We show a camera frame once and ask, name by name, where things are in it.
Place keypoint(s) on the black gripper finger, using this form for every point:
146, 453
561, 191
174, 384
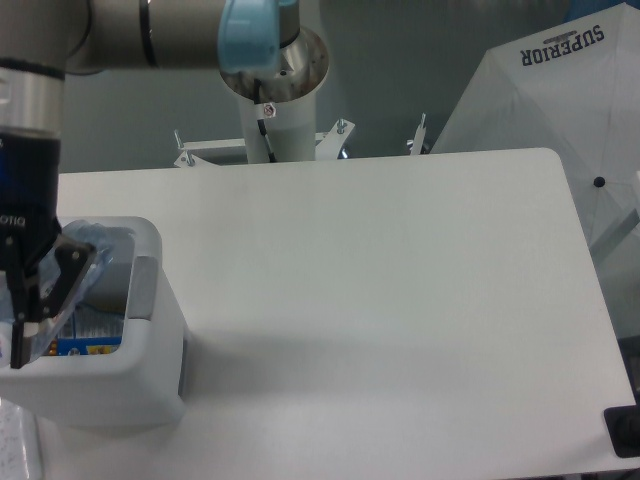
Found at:
41, 307

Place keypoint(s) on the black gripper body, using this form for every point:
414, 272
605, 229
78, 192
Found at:
29, 194

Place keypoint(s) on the crushed clear plastic bottle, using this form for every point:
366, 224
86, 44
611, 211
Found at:
79, 230

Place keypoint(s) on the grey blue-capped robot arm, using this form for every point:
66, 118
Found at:
42, 42

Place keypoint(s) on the white trash can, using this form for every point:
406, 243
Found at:
141, 382

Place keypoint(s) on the blue yellow snack package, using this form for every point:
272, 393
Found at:
89, 331

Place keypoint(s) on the white superior umbrella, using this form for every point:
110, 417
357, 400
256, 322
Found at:
574, 89

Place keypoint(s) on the black device at table edge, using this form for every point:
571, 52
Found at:
623, 427

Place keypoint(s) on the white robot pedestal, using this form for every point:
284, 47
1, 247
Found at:
282, 103

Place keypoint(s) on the white metal base bracket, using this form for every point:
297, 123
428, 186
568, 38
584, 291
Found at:
329, 145

